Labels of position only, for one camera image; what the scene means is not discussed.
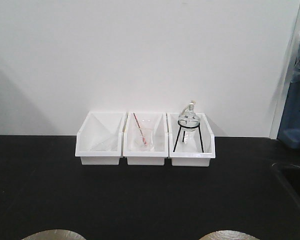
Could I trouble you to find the tan round plate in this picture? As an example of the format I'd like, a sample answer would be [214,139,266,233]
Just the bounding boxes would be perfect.
[22,229,86,240]
[199,230,259,240]

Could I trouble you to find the clear glass beaker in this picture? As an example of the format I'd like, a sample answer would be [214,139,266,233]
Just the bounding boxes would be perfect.
[134,120,155,152]

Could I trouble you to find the red striped stirring rod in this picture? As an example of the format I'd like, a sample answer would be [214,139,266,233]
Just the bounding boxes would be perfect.
[133,113,147,146]

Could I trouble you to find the middle white storage bin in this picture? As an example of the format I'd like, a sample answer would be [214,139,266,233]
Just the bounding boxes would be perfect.
[123,112,169,166]

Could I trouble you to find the white storage bin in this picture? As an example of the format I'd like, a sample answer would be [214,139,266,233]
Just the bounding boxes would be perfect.
[166,113,216,167]
[123,112,169,166]
[75,111,126,166]

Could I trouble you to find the round glass flask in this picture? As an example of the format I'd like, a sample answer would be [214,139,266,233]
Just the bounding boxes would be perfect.
[178,100,200,132]

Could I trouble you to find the right white storage bin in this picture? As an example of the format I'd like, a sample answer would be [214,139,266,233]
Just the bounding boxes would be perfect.
[166,113,216,167]

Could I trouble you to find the left white storage bin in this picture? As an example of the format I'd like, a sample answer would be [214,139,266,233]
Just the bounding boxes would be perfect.
[75,111,126,166]

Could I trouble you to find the blue pegboard drying rack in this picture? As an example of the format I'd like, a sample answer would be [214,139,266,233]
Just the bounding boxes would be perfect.
[276,0,300,150]

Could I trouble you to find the black lab sink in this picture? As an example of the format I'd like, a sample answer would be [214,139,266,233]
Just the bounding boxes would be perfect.
[271,162,300,210]

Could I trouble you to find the black wire tripod stand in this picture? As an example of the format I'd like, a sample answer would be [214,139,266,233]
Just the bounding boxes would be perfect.
[173,120,205,153]

